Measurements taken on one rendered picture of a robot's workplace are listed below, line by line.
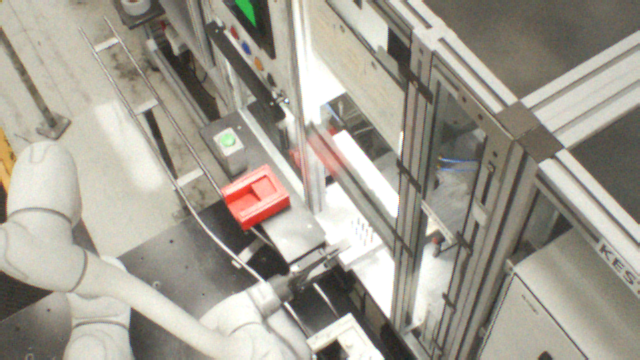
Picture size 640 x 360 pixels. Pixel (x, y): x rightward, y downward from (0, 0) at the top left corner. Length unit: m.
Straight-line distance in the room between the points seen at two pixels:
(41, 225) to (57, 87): 2.29
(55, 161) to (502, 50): 1.00
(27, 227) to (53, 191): 0.10
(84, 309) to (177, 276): 0.38
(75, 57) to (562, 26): 3.10
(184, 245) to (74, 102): 1.50
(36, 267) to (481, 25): 0.98
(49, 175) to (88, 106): 2.08
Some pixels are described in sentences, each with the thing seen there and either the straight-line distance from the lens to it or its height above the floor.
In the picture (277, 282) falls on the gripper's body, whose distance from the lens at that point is 1.96.
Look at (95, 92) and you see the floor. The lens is 3.80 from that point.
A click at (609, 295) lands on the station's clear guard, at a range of 1.07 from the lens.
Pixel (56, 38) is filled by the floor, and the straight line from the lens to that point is 4.10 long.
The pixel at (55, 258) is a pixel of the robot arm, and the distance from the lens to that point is 1.63.
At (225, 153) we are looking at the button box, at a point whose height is 1.03.
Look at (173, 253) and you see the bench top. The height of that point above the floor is 0.68.
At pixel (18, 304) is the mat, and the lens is 3.34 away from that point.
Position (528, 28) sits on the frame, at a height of 2.01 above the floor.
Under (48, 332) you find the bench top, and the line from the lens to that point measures 2.48.
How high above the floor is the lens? 2.84
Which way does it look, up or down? 59 degrees down
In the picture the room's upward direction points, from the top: 5 degrees counter-clockwise
